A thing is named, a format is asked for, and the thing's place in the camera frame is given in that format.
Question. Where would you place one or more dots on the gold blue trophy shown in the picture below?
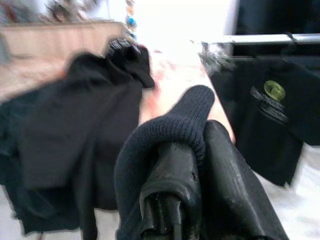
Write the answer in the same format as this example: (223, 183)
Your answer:
(131, 20)

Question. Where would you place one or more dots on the black flat television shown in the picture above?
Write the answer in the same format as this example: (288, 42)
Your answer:
(275, 15)

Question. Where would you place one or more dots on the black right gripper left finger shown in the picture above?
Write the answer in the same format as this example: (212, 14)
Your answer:
(160, 140)

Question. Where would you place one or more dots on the silver metal clothes rack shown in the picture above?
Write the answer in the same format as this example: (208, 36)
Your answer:
(262, 38)

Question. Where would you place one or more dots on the black shirt with white print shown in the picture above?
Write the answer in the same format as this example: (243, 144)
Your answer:
(75, 125)

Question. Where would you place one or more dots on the black television console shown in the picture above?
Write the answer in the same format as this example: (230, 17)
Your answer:
(250, 51)

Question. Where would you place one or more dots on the light wooden sideboard cabinet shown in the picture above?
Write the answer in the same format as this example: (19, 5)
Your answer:
(62, 40)

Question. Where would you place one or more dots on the black shirt with small logo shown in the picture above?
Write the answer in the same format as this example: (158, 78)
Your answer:
(270, 130)

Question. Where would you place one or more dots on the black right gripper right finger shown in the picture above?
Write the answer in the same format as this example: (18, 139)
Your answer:
(230, 187)

